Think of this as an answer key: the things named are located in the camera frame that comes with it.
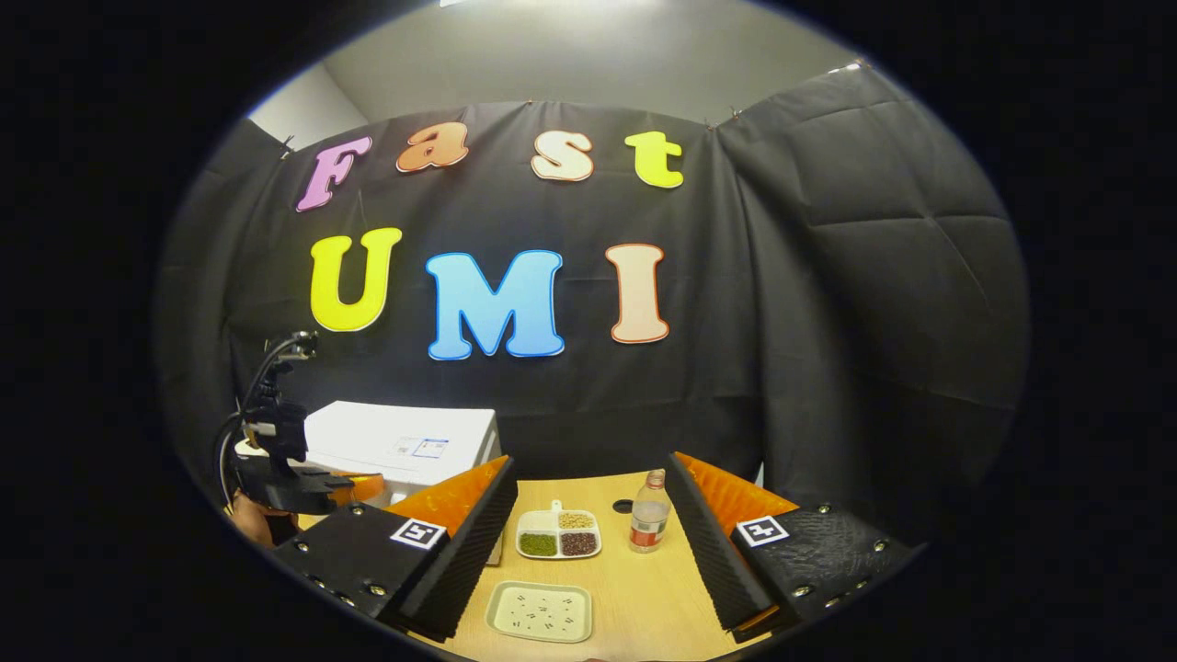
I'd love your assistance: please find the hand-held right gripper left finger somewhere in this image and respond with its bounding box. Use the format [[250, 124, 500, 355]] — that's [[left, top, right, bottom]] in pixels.
[[273, 455, 519, 643]]

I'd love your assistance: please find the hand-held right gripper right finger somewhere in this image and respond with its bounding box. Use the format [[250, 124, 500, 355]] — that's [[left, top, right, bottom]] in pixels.
[[662, 451, 925, 645]]

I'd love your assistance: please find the white microwave oven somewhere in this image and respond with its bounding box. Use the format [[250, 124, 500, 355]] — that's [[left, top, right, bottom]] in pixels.
[[303, 400, 505, 566]]

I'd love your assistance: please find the clear red-label water bottle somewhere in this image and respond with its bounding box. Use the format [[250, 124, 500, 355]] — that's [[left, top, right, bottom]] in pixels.
[[629, 469, 672, 554]]

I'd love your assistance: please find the pale green rectangular plate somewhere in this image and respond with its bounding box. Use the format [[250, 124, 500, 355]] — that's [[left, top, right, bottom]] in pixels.
[[485, 580, 594, 644]]

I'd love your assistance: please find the white divided bean dish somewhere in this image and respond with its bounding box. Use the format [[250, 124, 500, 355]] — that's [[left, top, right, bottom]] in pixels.
[[515, 499, 603, 560]]

